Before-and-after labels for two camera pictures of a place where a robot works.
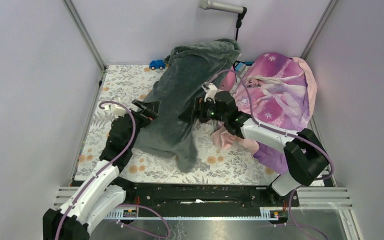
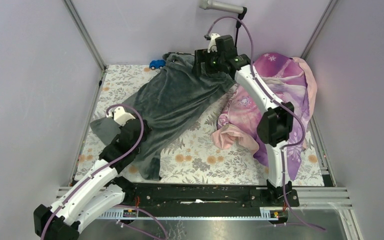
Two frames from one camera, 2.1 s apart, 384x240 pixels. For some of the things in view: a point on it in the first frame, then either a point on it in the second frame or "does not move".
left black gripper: (150, 110) → (146, 129)
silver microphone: (212, 4) does not move
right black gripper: (198, 112) → (202, 56)
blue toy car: (157, 64) does not move
